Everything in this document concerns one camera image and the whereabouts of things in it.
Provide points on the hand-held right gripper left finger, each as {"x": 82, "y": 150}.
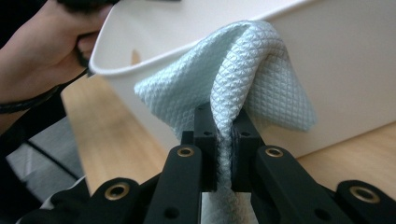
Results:
{"x": 204, "y": 130}

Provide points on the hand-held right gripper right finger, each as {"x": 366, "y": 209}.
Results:
{"x": 246, "y": 133}

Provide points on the white plastic storage bin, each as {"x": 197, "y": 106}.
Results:
{"x": 342, "y": 62}

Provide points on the light blue textured cloth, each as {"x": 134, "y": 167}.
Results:
{"x": 239, "y": 71}

